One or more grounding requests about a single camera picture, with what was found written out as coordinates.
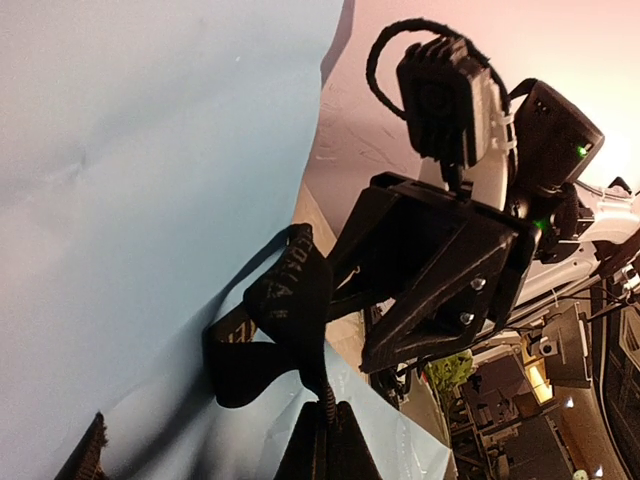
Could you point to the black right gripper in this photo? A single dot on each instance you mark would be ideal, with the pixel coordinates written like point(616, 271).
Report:
point(452, 259)

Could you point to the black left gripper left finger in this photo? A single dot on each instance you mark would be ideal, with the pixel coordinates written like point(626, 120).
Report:
point(84, 463)

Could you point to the blue wrapping paper sheet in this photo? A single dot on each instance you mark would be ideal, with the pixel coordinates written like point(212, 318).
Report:
point(151, 154)

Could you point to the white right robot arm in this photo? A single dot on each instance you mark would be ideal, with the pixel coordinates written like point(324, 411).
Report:
point(604, 239)

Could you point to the black printed ribbon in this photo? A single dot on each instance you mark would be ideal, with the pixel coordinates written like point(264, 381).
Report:
point(278, 327)

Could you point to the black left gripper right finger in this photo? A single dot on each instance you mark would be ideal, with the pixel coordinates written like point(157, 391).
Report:
point(322, 449)

